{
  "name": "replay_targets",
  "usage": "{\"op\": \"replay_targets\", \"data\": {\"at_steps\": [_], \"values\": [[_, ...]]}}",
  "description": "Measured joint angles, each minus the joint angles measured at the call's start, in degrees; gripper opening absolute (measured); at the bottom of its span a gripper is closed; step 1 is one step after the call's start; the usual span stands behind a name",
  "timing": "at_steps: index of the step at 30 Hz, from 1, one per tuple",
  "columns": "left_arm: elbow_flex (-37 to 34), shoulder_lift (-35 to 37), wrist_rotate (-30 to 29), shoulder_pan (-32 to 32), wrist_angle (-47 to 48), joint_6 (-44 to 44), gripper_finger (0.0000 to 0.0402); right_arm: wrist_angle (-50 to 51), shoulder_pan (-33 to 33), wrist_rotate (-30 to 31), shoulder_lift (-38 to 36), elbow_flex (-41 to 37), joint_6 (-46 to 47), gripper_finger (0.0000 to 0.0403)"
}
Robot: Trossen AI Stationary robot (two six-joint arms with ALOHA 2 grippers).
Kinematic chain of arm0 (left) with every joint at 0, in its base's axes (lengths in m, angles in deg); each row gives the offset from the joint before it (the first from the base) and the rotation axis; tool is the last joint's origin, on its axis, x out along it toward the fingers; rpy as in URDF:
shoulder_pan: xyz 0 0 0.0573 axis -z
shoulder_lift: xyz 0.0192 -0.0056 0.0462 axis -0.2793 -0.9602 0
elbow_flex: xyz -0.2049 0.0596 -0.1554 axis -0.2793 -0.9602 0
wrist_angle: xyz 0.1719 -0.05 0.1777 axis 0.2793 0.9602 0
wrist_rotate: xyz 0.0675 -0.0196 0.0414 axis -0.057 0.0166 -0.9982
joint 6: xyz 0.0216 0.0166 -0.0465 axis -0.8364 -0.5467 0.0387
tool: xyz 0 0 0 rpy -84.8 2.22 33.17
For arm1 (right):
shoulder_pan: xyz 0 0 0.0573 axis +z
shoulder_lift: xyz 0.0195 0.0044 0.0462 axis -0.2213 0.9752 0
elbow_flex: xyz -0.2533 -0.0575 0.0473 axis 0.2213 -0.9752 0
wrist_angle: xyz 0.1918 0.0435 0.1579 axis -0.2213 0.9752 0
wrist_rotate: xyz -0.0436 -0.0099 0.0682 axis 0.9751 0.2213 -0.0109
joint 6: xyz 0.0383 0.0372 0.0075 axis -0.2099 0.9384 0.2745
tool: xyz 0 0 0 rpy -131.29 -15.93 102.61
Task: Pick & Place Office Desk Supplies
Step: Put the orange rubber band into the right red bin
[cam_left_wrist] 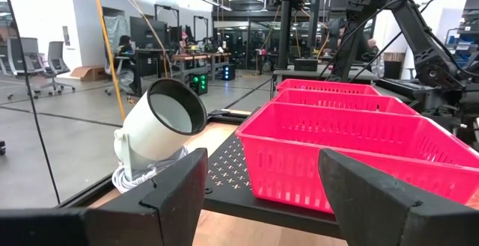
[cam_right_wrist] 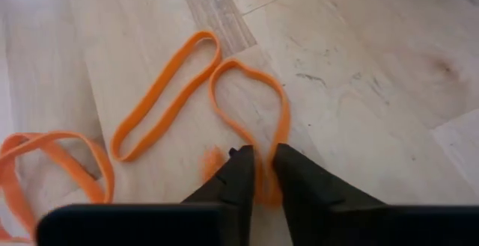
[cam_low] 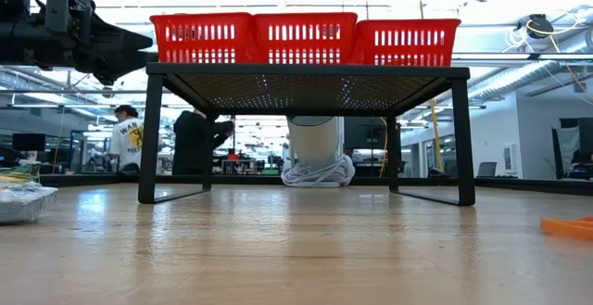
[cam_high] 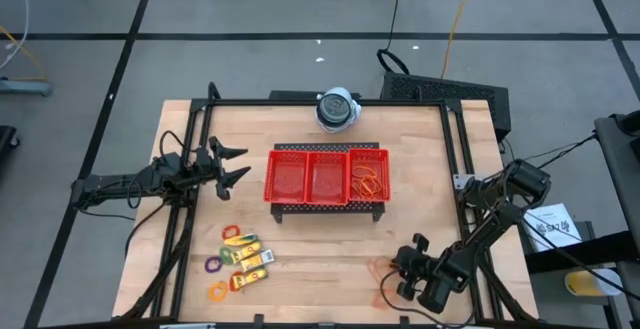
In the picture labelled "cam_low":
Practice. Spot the orange rubber band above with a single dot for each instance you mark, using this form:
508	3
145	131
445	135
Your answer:
563	228

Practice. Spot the black framed partition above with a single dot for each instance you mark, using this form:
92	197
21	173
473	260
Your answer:
555	152

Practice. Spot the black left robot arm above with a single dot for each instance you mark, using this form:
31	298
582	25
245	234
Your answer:
18	41

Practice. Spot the black monitor screen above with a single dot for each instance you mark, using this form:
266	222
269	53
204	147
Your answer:
366	133

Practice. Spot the white cylindrical appliance black rim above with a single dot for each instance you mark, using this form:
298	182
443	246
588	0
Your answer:
315	140

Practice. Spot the yellow green crayon pack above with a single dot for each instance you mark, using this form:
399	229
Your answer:
16	175

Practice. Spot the small black monitor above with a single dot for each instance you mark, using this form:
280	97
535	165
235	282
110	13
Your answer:
29	142

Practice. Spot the black round ceiling fixture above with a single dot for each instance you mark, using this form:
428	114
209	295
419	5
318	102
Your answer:
539	26

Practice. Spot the black metal mesh riser stand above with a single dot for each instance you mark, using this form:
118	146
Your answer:
306	70

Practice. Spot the clear plastic snack bag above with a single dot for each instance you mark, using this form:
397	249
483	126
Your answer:
23	205

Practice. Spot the red plastic slotted basket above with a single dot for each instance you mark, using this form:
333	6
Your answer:
204	17
407	24
306	17

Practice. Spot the black aluminium table frame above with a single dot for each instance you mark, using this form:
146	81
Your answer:
250	180

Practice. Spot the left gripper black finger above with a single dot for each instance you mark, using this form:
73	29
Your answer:
120	38
120	66

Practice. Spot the grey office chair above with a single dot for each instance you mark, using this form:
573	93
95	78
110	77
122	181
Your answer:
486	169

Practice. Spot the person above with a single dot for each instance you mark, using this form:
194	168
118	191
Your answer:
190	147
127	143

